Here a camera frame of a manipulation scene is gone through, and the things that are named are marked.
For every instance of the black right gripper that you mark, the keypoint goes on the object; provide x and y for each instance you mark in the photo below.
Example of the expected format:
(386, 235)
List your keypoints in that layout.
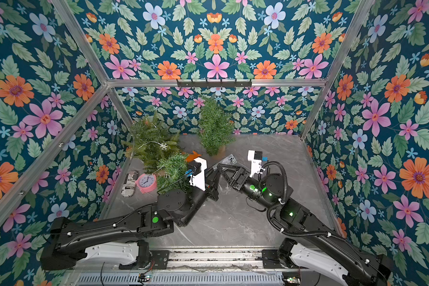
(238, 175)

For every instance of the thin wire string light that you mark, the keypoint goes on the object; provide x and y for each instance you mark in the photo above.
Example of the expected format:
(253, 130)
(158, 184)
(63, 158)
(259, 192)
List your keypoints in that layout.
(151, 152)

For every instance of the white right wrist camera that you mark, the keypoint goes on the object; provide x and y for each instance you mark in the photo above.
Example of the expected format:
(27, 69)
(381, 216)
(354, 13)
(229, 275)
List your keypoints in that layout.
(257, 161)

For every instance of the orange plush toy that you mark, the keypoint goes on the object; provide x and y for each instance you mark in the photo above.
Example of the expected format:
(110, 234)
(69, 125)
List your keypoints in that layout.
(191, 157)

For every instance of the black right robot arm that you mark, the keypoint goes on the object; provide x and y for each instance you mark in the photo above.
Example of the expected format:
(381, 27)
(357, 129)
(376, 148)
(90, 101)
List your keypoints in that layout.
(309, 243)

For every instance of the pink alarm clock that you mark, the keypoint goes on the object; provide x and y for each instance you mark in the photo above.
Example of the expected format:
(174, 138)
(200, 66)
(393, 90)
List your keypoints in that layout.
(146, 183)

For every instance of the clear battery box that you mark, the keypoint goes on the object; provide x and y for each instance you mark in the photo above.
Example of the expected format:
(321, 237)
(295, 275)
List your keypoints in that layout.
(229, 160)

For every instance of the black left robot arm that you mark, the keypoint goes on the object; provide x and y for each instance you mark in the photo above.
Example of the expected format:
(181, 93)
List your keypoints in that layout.
(69, 240)

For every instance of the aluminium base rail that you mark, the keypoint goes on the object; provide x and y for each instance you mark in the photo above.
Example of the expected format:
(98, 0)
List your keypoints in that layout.
(204, 266)

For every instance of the dark green tree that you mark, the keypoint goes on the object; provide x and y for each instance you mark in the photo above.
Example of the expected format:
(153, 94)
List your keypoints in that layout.
(216, 129)
(172, 174)

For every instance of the light green fern christmas tree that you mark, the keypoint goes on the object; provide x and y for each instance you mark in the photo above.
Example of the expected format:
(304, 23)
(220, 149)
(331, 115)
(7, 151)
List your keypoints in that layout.
(149, 139)

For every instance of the black hook rail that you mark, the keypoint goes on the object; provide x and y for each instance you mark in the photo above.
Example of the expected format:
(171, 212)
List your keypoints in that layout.
(227, 83)

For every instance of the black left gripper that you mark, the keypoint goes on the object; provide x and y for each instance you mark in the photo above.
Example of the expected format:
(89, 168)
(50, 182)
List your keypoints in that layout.
(207, 180)

